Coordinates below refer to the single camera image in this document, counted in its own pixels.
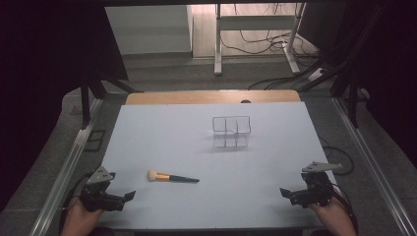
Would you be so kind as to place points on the clear acrylic organizer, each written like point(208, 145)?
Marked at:
point(226, 131)

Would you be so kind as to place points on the dark table grommet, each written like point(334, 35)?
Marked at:
point(246, 101)

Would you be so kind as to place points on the aluminium rail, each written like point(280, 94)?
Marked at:
point(370, 164)
point(65, 170)

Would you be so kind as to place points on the black curtain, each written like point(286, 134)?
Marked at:
point(393, 82)
point(39, 82)

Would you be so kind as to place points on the black metal stand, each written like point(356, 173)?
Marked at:
point(86, 101)
point(352, 98)

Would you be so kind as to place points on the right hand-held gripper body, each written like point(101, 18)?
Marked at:
point(316, 193)

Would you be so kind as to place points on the white cabinet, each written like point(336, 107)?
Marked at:
point(147, 29)

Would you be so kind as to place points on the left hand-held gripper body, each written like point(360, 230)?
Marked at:
point(98, 198)

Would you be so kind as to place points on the white table mat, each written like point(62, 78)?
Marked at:
point(183, 141)

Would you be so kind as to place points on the makeup brush with gold ferrule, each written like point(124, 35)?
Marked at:
point(164, 177)

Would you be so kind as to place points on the person's right hand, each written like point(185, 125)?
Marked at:
point(337, 218)

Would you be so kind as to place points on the person's left hand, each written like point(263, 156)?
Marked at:
point(80, 219)

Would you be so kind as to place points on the white power strip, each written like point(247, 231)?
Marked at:
point(316, 74)

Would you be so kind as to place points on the white desk frame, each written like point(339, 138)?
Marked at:
point(254, 22)

